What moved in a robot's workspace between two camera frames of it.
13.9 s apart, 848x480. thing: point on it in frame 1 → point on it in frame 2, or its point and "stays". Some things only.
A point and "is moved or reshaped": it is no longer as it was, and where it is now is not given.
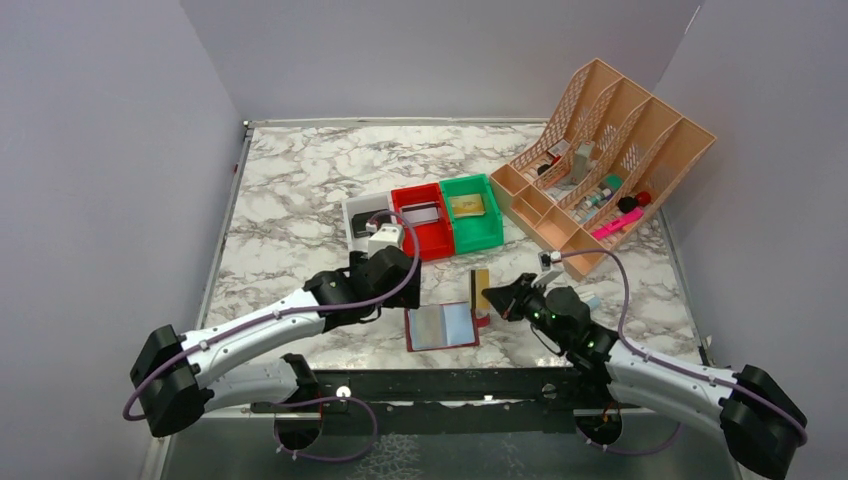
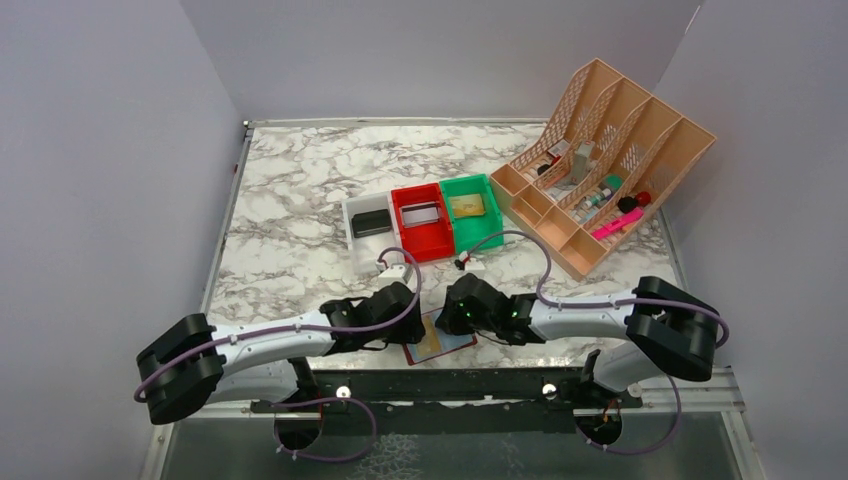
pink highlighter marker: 617,223 stays
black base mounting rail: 444,401 stays
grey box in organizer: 582,164 stays
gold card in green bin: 467,205 stays
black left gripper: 361,266 → 411,324
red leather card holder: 443,325 is moved or reshaped
